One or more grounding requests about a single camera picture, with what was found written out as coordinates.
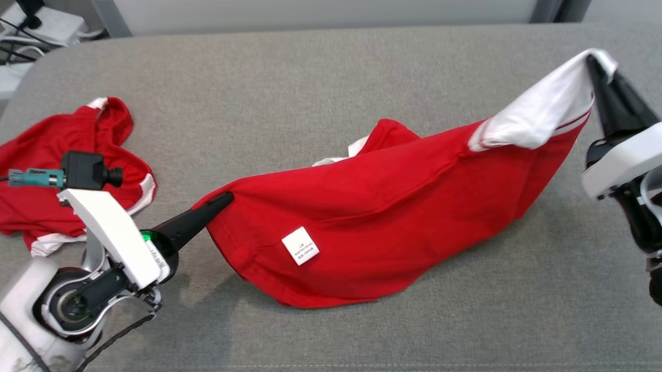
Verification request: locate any grey partition post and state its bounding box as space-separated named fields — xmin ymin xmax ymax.
xmin=87 ymin=0 xmax=134 ymax=40
xmin=528 ymin=0 xmax=565 ymax=24
xmin=561 ymin=0 xmax=599 ymax=23

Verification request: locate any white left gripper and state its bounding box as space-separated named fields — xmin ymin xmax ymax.
xmin=58 ymin=181 xmax=238 ymax=295

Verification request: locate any white floor cable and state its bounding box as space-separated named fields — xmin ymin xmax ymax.
xmin=0 ymin=17 xmax=47 ymax=74

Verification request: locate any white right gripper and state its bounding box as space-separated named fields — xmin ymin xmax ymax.
xmin=577 ymin=52 xmax=662 ymax=203

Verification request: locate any grey fabric sofa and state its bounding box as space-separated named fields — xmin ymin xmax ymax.
xmin=0 ymin=18 xmax=662 ymax=372

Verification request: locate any white power strip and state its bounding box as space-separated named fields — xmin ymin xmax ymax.
xmin=0 ymin=1 xmax=87 ymax=47

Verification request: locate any red white jersey shirt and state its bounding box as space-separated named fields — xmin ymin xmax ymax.
xmin=186 ymin=47 xmax=627 ymax=314

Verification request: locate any black floor cable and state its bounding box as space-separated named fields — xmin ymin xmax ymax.
xmin=0 ymin=6 xmax=52 ymax=63

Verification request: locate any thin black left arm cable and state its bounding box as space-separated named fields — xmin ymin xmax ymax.
xmin=57 ymin=310 xmax=162 ymax=372

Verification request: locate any red shorts white stripe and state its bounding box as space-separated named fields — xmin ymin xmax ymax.
xmin=0 ymin=95 xmax=160 ymax=259

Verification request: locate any black plug adapter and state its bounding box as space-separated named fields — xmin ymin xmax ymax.
xmin=16 ymin=0 xmax=45 ymax=30

